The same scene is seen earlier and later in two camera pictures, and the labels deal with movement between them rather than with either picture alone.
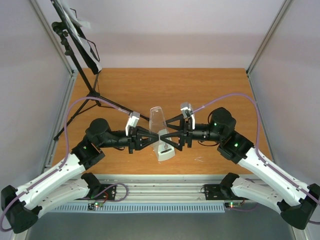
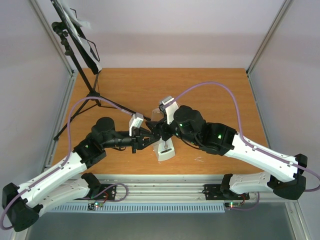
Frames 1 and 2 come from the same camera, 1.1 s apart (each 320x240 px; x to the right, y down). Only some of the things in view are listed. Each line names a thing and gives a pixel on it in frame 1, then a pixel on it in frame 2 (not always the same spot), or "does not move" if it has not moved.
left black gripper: x=134 y=139 does not move
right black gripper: x=187 y=134 -> x=163 y=128
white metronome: x=165 y=151 does not move
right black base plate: x=218 y=192 does not move
